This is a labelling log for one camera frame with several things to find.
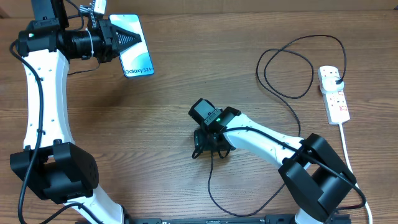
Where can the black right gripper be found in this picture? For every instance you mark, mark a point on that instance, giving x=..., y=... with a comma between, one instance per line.
x=204, y=142

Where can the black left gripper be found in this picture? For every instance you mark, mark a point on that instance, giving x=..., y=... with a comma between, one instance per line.
x=110, y=35

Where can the Samsung Galaxy smartphone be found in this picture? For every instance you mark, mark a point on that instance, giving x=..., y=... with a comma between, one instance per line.
x=134, y=54

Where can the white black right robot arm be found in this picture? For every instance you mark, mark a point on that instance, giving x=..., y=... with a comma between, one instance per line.
x=316, y=177

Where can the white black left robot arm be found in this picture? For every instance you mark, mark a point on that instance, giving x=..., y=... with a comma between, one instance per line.
x=51, y=165

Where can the white USB charger adapter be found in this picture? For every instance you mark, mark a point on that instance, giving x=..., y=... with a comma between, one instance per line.
x=331, y=84

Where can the white power strip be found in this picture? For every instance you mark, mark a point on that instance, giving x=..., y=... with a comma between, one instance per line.
x=335, y=103

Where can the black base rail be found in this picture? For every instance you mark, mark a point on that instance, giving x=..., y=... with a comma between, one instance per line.
x=268, y=219

